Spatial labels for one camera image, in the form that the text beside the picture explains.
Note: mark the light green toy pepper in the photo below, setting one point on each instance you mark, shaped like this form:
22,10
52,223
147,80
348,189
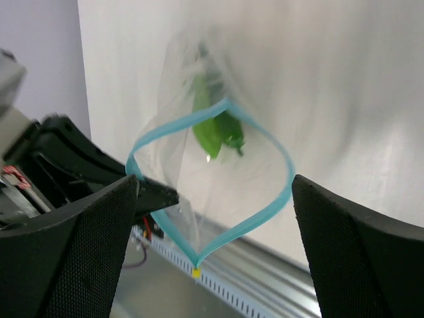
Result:
209,88

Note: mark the aluminium mounting rail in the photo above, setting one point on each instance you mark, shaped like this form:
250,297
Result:
270,266

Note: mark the white slotted cable duct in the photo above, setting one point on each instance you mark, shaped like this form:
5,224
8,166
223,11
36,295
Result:
214,283

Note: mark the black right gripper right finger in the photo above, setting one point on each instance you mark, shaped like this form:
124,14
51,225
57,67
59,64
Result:
362,263

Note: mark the clear zip bag teal zipper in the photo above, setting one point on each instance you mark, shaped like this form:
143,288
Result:
223,199

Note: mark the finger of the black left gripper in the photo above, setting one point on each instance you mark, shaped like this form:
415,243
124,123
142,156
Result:
77,166

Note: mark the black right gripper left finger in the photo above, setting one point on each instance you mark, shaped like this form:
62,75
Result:
67,263

